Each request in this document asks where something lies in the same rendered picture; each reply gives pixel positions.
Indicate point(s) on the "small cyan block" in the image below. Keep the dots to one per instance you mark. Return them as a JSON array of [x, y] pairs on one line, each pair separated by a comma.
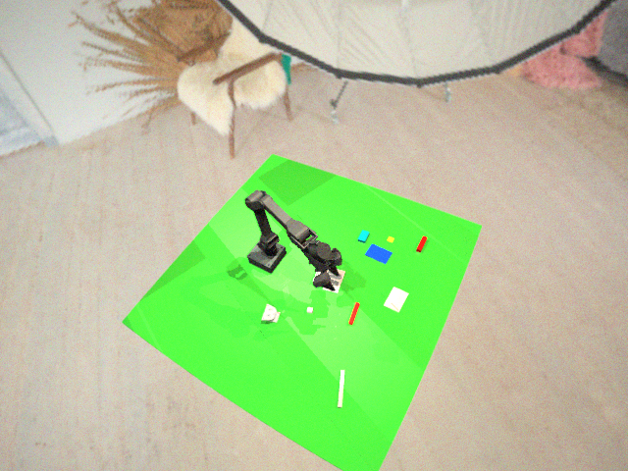
[[363, 236]]

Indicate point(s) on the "red cylinder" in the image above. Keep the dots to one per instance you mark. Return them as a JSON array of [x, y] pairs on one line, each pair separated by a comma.
[[421, 244]]

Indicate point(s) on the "blue flat rectangular plate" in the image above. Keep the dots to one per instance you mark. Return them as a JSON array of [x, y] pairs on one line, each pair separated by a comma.
[[378, 253]]

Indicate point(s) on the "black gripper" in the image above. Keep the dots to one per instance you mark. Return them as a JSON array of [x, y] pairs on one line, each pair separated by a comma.
[[323, 280]]

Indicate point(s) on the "red rectangular block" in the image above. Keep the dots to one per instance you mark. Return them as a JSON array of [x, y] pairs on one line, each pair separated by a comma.
[[350, 322]]

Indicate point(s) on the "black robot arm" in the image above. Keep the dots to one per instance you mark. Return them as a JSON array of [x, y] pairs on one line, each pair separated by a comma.
[[299, 234]]

